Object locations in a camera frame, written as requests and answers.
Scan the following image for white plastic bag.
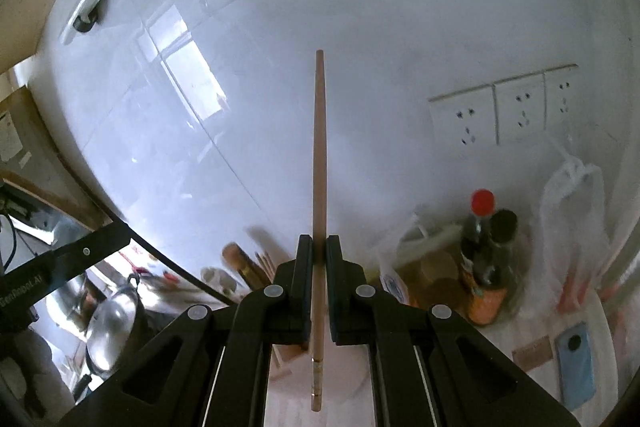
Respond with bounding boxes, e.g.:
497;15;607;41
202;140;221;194
539;146;612;313

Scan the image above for blue smartphone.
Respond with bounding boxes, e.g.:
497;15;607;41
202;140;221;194
555;321;597;411

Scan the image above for dark capped jar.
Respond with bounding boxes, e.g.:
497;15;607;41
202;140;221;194
491;209;519;260

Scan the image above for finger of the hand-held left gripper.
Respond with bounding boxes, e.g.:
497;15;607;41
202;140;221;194
52;223;135;281

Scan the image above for white wall outlet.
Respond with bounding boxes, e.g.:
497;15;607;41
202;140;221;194
543;64;579;128
493;74;548;144
428;86;498;148

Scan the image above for light wooden chopstick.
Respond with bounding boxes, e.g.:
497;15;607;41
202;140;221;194
309;50;328;412

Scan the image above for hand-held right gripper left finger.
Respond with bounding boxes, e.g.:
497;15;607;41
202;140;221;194
59;234;315;427

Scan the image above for steel pot with lid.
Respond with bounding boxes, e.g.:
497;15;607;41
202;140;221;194
82;273;148;380

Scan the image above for wooden rolling pin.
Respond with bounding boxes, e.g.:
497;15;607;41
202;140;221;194
222;242;262;292

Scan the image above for white cup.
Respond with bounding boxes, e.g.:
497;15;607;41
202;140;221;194
200;267;237;297

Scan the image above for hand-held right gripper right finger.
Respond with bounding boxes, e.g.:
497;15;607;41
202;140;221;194
325;234;582;427

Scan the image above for black cable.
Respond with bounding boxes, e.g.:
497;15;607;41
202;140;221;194
124;226;238;307

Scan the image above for red capped sauce bottle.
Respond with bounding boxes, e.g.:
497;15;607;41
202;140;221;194
459;189;510;327

